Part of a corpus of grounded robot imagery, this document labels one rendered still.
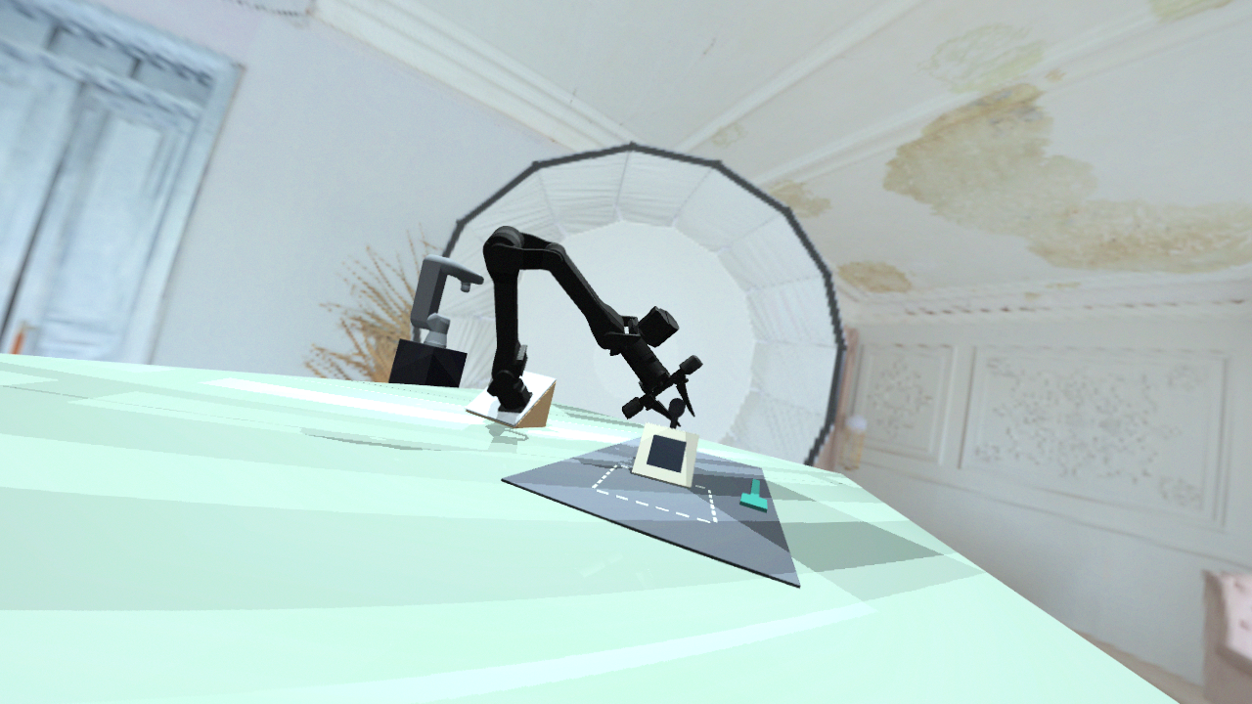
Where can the white square tile with dark square centre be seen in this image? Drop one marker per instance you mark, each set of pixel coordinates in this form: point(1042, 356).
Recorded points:
point(666, 455)

